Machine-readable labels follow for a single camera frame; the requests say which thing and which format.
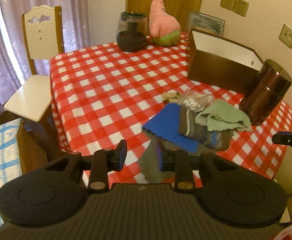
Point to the grey microfiber cloth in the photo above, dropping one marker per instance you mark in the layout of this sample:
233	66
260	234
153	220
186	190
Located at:
148	162

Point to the green microfiber cloth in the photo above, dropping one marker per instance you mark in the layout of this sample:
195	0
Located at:
221	116

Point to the red white checkered tablecloth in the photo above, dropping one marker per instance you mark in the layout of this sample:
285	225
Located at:
101	95

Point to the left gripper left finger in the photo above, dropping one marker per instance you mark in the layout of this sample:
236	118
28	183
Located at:
103	162

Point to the white wooden chair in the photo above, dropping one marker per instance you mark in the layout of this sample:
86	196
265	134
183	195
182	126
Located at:
43	39

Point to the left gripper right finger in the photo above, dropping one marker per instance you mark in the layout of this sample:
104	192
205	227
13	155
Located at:
177	161

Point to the beige sock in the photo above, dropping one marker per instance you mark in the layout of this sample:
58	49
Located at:
171	97

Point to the black glass jar grinder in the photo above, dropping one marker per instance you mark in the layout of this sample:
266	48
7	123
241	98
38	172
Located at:
131	31

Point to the pink starfish plush toy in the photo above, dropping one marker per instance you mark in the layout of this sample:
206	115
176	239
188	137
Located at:
164	28

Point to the striped knitted sock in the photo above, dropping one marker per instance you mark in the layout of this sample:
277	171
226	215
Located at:
218	140

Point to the brown open storage box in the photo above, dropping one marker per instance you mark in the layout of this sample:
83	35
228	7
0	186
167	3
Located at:
221	62

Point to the dark brown cylindrical canister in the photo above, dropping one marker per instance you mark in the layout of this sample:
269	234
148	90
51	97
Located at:
266	91

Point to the double wall power socket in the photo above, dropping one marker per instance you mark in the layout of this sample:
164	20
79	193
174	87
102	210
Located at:
239	7

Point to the single wall outlet plate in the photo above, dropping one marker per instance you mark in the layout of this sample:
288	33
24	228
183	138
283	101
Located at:
285	36

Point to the framed picture against wall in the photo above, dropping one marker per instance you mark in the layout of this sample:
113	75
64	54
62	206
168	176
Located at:
206	23

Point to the blue microfiber cloth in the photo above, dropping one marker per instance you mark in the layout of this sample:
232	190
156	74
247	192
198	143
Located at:
165	125

